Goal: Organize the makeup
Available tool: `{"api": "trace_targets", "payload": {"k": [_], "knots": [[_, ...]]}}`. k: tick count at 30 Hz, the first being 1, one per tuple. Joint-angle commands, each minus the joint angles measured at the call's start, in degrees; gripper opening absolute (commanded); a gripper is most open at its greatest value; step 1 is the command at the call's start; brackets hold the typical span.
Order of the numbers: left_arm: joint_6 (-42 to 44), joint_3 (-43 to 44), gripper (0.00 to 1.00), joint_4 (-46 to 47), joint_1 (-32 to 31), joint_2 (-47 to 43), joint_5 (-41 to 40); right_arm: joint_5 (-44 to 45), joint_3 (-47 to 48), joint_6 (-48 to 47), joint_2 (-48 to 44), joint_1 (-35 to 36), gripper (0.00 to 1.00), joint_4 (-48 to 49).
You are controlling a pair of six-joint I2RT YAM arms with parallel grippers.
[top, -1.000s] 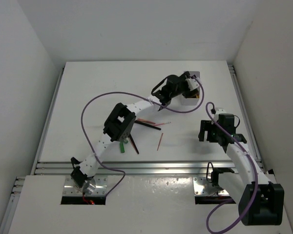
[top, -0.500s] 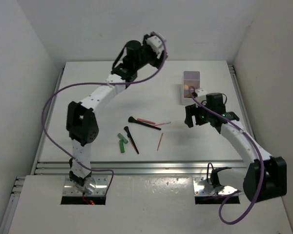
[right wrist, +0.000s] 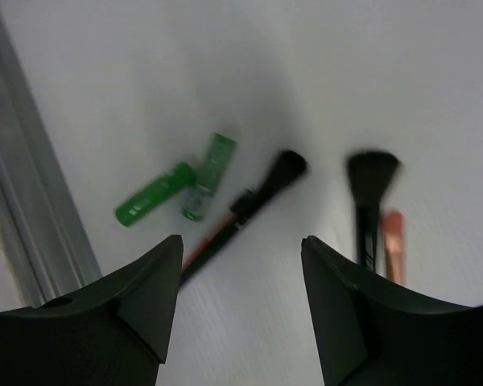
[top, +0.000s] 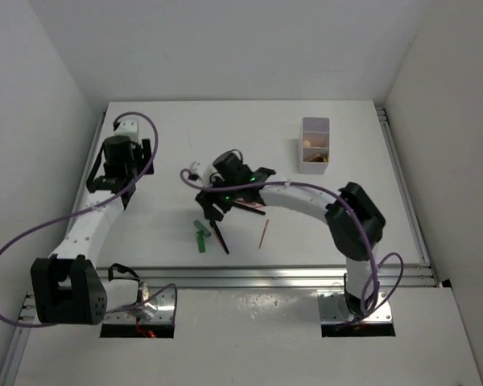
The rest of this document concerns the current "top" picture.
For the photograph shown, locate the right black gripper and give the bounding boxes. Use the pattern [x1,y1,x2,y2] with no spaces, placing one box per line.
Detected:
[197,170,241,220]

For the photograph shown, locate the large black makeup brush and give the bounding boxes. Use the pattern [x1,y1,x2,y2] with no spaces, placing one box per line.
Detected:
[233,202,266,216]

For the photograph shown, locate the green tube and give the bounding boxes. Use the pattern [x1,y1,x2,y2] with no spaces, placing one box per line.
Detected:
[196,231,206,253]
[193,220,212,237]

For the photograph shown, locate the rose gold lipstick tube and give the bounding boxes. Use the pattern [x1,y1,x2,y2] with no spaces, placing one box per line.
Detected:
[303,153,328,163]

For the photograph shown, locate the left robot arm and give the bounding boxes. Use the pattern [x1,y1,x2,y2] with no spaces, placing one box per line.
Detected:
[31,135,154,325]

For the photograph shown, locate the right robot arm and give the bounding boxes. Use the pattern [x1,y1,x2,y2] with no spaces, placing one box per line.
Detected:
[184,150,386,318]

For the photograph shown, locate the thin orange angled brush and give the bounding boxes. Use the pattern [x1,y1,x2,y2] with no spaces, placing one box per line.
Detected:
[258,219,270,249]

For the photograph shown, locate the white divided organizer box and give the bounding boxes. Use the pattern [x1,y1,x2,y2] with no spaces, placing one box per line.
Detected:
[298,117,330,175]

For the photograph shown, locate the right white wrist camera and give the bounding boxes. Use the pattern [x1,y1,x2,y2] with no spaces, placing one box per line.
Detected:
[188,161,211,181]

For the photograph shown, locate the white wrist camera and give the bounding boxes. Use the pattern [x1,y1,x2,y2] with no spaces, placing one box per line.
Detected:
[188,161,211,181]
[114,117,141,144]

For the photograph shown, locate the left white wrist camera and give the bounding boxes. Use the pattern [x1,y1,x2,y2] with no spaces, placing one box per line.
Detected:
[114,117,141,144]

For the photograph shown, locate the black brush pink handle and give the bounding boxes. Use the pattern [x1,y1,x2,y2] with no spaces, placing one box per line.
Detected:
[209,220,229,255]

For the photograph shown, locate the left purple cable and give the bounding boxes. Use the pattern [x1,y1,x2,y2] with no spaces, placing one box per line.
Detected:
[0,112,178,327]

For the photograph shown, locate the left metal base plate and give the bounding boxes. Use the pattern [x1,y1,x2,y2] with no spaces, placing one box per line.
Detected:
[104,279,178,325]

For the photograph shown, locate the metal base plate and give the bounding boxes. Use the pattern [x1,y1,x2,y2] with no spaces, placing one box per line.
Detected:
[104,279,178,325]
[317,290,393,326]

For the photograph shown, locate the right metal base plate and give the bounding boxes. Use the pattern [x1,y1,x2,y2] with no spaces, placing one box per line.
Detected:
[317,290,393,326]

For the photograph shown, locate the aluminium rail frame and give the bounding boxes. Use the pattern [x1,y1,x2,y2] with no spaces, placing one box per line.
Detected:
[0,106,438,386]

